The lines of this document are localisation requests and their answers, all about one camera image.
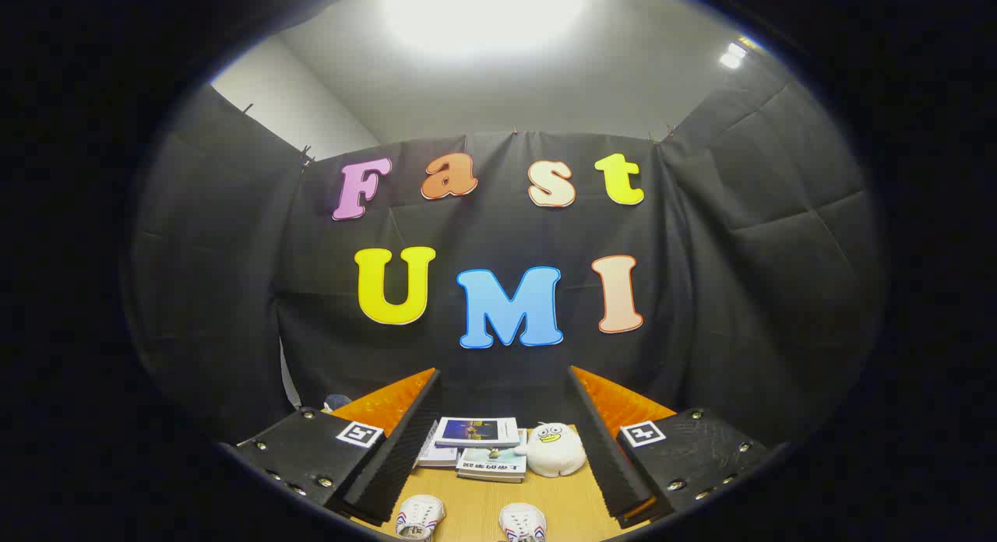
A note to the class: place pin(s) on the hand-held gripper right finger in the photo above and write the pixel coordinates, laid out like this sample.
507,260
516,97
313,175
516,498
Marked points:
604,448

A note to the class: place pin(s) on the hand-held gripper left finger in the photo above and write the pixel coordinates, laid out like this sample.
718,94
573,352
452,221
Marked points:
405,448

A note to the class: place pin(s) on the white canvas shoe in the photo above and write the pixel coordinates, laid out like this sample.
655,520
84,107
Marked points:
420,515
523,522

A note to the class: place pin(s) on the white book with portrait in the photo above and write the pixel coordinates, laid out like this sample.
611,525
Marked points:
436,452

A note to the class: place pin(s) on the white duck plush toy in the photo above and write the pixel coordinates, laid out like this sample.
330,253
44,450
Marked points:
553,452

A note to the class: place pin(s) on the book with blue cover picture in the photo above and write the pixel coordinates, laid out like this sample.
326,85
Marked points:
477,431

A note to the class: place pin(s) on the book with teal cover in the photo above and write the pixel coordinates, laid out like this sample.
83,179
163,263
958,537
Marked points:
492,464

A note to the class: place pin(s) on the small ceiling light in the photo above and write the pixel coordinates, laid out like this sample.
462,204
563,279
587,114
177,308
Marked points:
732,57

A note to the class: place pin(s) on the large round ceiling light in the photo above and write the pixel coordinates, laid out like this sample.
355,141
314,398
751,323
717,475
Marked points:
483,12

